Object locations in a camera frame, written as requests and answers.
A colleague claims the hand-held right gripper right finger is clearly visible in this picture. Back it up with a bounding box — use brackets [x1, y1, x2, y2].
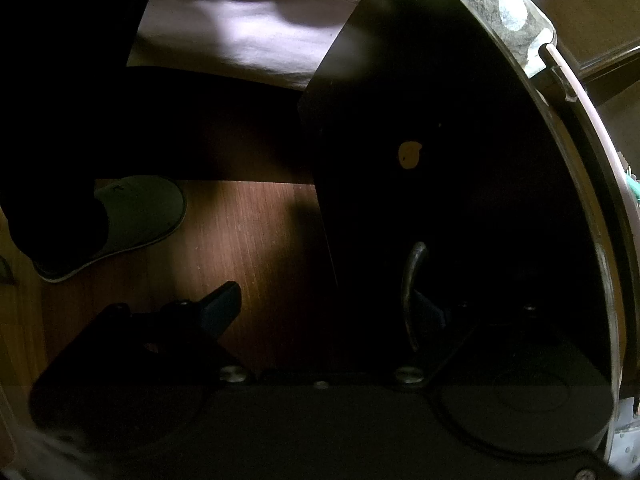
[399, 292, 482, 384]

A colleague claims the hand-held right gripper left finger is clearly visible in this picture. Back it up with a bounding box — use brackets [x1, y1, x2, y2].
[127, 280, 244, 377]

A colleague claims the metal drawer handle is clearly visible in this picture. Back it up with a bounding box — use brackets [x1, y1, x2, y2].
[400, 241, 429, 352]

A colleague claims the grey slipper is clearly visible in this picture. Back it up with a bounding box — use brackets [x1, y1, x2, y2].
[32, 175, 187, 282]

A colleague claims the yellow round sticker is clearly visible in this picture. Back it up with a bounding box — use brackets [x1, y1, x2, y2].
[397, 141, 424, 169]

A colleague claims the teal plastic item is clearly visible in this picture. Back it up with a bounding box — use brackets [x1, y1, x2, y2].
[621, 156, 640, 222]

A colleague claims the person's dark trouser leg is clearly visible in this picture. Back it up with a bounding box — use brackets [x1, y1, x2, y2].
[0, 0, 167, 271]

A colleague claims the pink plastic tube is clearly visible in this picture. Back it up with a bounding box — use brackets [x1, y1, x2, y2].
[544, 42, 627, 173]

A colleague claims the lavender bed sheet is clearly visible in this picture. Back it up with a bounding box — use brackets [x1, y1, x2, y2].
[126, 0, 374, 92]

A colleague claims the grey patterned blanket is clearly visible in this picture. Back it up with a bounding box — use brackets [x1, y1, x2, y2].
[429, 0, 559, 77]

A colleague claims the dark wooden table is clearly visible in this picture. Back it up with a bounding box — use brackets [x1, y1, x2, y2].
[529, 0, 640, 82]

